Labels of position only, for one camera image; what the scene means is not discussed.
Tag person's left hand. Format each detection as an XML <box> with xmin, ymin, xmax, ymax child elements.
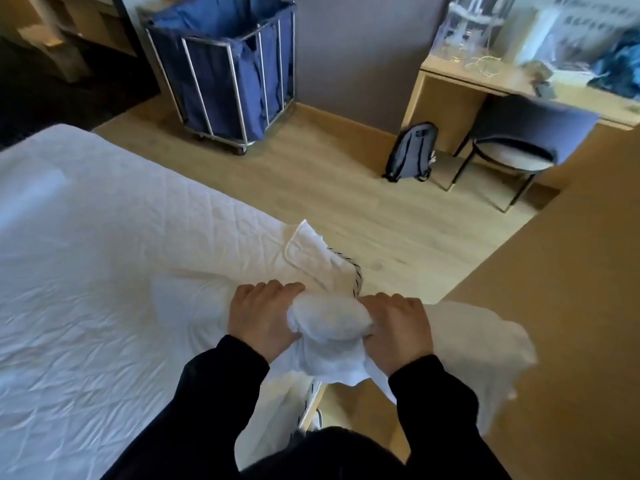
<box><xmin>227</xmin><ymin>280</ymin><xmax>306</xmax><ymax>365</ymax></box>

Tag person's right hand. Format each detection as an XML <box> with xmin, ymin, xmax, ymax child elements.
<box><xmin>357</xmin><ymin>293</ymin><xmax>435</xmax><ymax>378</ymax></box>

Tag white bed sheet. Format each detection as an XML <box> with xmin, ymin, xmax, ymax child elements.
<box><xmin>149</xmin><ymin>269</ymin><xmax>539</xmax><ymax>435</ymax></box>

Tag chrome metal cart frame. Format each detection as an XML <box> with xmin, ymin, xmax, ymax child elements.
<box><xmin>145</xmin><ymin>0</ymin><xmax>297</xmax><ymax>157</ymax></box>

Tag navy blue fabric laundry bag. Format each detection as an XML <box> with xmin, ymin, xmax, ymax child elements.
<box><xmin>147</xmin><ymin>0</ymin><xmax>296</xmax><ymax>142</ymax></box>

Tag person's left forearm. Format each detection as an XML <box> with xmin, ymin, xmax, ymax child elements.
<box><xmin>102</xmin><ymin>334</ymin><xmax>271</xmax><ymax>480</ymax></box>

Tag person's right forearm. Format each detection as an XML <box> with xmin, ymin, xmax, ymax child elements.
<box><xmin>387</xmin><ymin>354</ymin><xmax>511</xmax><ymax>480</ymax></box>

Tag quilted white mattress pad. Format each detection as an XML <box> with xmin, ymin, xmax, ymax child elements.
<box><xmin>0</xmin><ymin>123</ymin><xmax>363</xmax><ymax>480</ymax></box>

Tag light wooden cabinet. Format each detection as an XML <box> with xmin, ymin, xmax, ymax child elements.
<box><xmin>439</xmin><ymin>124</ymin><xmax>640</xmax><ymax>480</ymax></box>

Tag dark grey backpack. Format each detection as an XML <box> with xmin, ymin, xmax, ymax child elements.
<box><xmin>382</xmin><ymin>122</ymin><xmax>440</xmax><ymax>184</ymax></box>

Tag light wooden desk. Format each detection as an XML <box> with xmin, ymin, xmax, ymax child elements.
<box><xmin>399</xmin><ymin>53</ymin><xmax>640</xmax><ymax>161</ymax></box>

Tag black metal chair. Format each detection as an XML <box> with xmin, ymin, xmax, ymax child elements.
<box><xmin>442</xmin><ymin>93</ymin><xmax>601</xmax><ymax>215</ymax></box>

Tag small grey device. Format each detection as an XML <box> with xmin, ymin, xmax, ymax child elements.
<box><xmin>522</xmin><ymin>62</ymin><xmax>559</xmax><ymax>101</ymax></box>

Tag clear acrylic organizer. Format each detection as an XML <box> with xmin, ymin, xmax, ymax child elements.
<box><xmin>432</xmin><ymin>0</ymin><xmax>519</xmax><ymax>65</ymax></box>

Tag white appliance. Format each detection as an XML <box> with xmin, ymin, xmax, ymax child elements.
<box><xmin>505</xmin><ymin>7</ymin><xmax>561</xmax><ymax>65</ymax></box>

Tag open cardboard box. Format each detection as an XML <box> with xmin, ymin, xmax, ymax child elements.
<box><xmin>17</xmin><ymin>24</ymin><xmax>93</xmax><ymax>85</ymax></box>

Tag blue crumpled garment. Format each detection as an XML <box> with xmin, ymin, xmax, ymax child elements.
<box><xmin>589</xmin><ymin>28</ymin><xmax>640</xmax><ymax>99</ymax></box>

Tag large glass window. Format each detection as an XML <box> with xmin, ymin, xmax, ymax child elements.
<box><xmin>552</xmin><ymin>0</ymin><xmax>640</xmax><ymax>45</ymax></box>

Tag white cable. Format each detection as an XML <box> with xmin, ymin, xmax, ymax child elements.
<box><xmin>465</xmin><ymin>54</ymin><xmax>507</xmax><ymax>77</ymax></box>

